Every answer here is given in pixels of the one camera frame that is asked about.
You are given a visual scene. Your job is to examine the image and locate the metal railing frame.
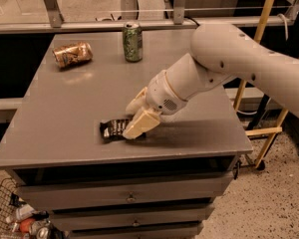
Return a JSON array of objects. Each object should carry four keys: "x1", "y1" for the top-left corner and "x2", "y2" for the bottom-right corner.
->
[{"x1": 0, "y1": 0, "x2": 287, "y2": 34}]

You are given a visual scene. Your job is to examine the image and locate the middle grey drawer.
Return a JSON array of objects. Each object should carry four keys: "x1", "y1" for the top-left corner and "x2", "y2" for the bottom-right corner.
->
[{"x1": 51, "y1": 203, "x2": 214, "y2": 231}]

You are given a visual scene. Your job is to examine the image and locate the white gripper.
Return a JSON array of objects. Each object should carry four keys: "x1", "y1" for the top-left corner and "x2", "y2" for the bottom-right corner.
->
[{"x1": 123, "y1": 70, "x2": 187, "y2": 139}]

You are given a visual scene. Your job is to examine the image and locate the top grey drawer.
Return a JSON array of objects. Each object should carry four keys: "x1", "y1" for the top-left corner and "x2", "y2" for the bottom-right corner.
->
[{"x1": 18, "y1": 172, "x2": 233, "y2": 210}]

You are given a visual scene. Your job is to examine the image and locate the white bottle in basket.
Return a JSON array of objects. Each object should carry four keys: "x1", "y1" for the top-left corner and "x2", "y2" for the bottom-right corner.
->
[{"x1": 6, "y1": 204, "x2": 35, "y2": 224}]

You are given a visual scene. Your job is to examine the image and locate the black wire basket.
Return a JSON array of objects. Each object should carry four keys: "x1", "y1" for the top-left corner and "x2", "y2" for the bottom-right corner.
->
[{"x1": 0, "y1": 177, "x2": 54, "y2": 239}]

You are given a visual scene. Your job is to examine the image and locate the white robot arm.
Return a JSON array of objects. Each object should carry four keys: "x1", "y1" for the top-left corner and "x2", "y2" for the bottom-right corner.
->
[{"x1": 123, "y1": 22, "x2": 299, "y2": 139}]

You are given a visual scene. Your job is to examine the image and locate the green soda can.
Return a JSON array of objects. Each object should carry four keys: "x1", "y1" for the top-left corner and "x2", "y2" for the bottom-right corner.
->
[{"x1": 123, "y1": 22, "x2": 143, "y2": 62}]

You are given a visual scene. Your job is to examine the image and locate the grey drawer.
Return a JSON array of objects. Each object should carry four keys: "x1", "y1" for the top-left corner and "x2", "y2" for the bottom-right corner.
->
[
  {"x1": 18, "y1": 172, "x2": 233, "y2": 210},
  {"x1": 51, "y1": 203, "x2": 214, "y2": 231},
  {"x1": 70, "y1": 221, "x2": 203, "y2": 239}
]

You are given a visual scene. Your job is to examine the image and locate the grey drawer cabinet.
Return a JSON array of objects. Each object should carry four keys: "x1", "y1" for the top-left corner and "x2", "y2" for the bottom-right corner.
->
[{"x1": 0, "y1": 29, "x2": 254, "y2": 239}]

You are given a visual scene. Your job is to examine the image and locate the orange item in basket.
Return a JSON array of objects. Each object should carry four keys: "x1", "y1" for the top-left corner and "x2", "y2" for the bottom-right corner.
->
[{"x1": 19, "y1": 218, "x2": 35, "y2": 233}]

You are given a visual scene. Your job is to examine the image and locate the bottom grey drawer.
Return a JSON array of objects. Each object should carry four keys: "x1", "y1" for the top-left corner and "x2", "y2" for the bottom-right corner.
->
[{"x1": 70, "y1": 221, "x2": 203, "y2": 239}]

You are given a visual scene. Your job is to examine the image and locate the black rxbar chocolate wrapper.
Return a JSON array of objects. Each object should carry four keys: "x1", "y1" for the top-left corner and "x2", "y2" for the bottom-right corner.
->
[{"x1": 99, "y1": 118, "x2": 148, "y2": 142}]

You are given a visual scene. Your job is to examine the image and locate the crushed orange soda can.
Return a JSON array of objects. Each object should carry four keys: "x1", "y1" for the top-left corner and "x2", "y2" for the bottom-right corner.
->
[{"x1": 52, "y1": 42, "x2": 93, "y2": 69}]

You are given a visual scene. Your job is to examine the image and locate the wooden easel frame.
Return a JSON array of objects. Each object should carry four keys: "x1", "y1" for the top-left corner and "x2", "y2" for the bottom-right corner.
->
[{"x1": 233, "y1": 0, "x2": 288, "y2": 169}]

